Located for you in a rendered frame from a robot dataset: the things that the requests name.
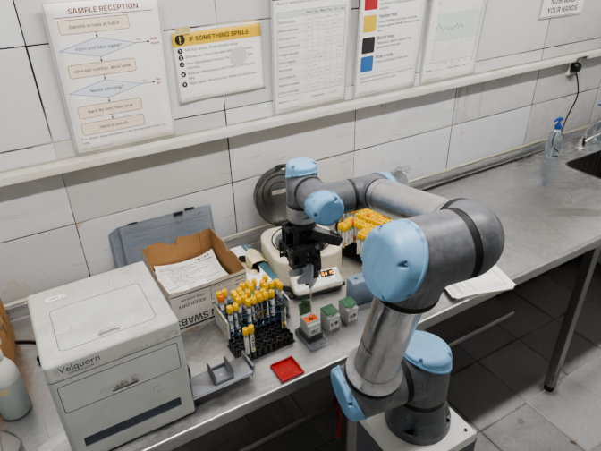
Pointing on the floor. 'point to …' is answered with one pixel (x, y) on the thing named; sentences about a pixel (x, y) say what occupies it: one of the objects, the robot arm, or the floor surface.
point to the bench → (481, 306)
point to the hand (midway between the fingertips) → (310, 282)
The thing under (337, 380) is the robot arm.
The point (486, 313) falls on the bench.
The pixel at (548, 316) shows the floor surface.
